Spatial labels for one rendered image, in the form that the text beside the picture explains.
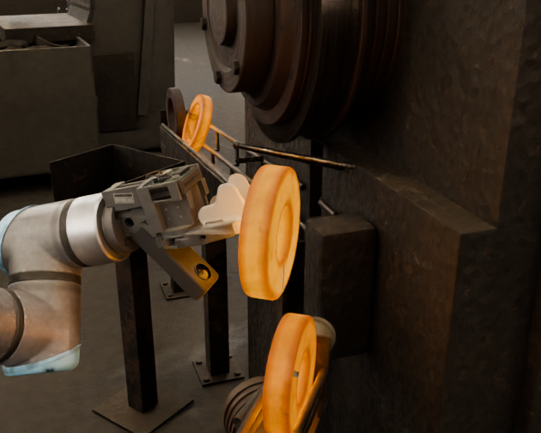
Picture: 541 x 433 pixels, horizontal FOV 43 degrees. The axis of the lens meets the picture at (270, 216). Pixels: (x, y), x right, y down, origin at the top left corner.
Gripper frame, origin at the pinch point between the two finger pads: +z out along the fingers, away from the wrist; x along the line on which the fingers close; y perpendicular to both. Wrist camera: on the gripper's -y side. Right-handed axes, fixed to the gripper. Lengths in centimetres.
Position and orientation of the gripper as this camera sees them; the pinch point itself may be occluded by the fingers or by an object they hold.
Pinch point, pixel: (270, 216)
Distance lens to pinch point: 79.2
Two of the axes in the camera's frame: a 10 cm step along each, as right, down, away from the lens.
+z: 9.2, -1.5, -3.5
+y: -2.6, -9.2, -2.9
